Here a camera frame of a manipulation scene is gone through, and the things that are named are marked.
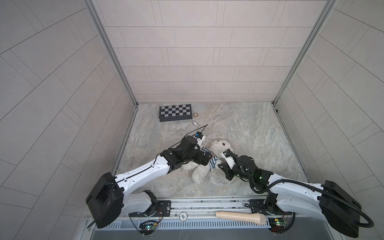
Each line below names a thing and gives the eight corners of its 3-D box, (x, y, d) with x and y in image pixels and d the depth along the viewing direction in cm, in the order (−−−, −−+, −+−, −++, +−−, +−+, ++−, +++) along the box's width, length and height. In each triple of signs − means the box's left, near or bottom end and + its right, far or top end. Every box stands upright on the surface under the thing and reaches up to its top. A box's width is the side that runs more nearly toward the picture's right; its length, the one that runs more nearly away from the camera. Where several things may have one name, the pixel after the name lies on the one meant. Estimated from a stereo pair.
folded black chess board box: (160, 123, 106) (158, 120, 103) (160, 109, 115) (159, 106, 112) (192, 119, 109) (192, 116, 106) (190, 106, 117) (190, 102, 114)
